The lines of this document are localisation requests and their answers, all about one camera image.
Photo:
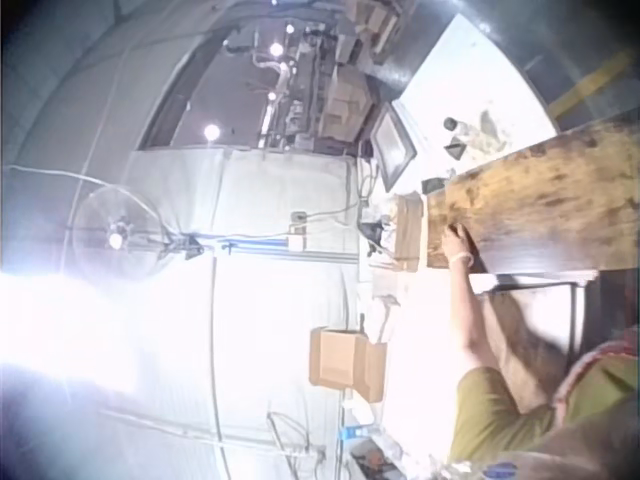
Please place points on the blue packet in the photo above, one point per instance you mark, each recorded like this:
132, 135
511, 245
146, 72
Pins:
356, 431

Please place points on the black triangular tool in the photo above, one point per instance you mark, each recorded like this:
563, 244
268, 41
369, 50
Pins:
456, 149

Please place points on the brown wooden board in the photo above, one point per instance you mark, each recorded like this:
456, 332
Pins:
540, 210

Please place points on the open cardboard box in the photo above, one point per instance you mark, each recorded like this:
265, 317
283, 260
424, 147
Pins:
345, 362

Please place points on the clear bottle with dark cap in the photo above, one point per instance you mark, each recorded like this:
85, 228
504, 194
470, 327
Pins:
457, 125

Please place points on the grey framed monitor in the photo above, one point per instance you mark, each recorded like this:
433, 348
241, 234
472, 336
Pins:
392, 145

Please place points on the person's left fingers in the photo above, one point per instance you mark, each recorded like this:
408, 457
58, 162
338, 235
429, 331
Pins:
454, 231

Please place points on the person's left hand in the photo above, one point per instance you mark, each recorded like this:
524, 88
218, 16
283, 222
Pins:
459, 246

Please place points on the white power socket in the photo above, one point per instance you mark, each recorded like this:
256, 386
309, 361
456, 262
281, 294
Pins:
298, 240

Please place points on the shelves with cartons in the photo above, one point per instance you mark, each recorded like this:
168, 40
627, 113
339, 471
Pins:
330, 75

